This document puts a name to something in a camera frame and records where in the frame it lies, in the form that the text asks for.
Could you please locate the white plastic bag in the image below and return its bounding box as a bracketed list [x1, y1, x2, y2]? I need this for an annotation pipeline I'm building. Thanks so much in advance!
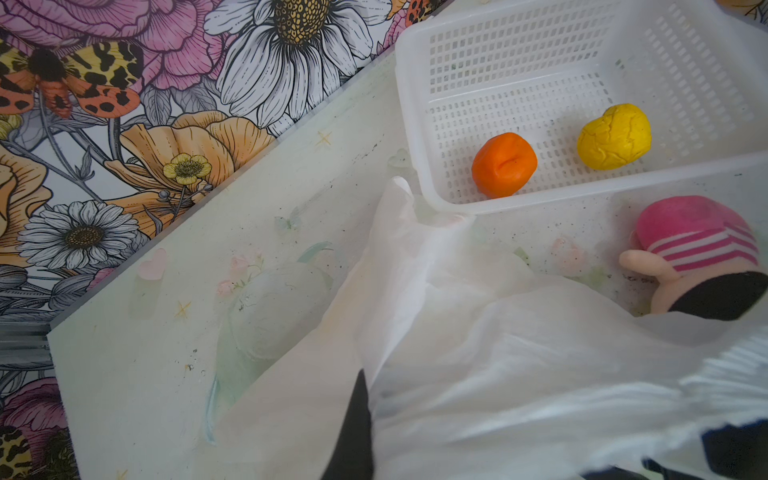
[214, 178, 767, 479]

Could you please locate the yellow toy lemon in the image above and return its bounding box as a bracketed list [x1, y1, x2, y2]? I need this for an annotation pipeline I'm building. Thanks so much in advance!
[577, 104, 652, 171]

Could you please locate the aluminium corner post left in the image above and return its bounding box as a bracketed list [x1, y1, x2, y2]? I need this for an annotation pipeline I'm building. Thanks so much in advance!
[1, 321, 53, 370]

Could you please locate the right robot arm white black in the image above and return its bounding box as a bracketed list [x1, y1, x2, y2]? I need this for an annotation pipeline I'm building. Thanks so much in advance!
[580, 420, 767, 479]

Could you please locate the orange toy orange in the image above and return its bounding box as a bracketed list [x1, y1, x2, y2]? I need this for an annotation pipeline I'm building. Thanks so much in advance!
[471, 132, 538, 199]

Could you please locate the pink toy food piece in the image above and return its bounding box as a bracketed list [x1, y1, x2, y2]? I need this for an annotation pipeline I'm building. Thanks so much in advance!
[619, 196, 767, 314]

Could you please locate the white plastic mesh basket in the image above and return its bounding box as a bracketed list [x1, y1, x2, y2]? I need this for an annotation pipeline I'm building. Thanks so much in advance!
[395, 1, 767, 215]

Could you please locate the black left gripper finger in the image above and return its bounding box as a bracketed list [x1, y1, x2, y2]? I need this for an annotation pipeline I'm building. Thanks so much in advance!
[321, 370, 374, 480]

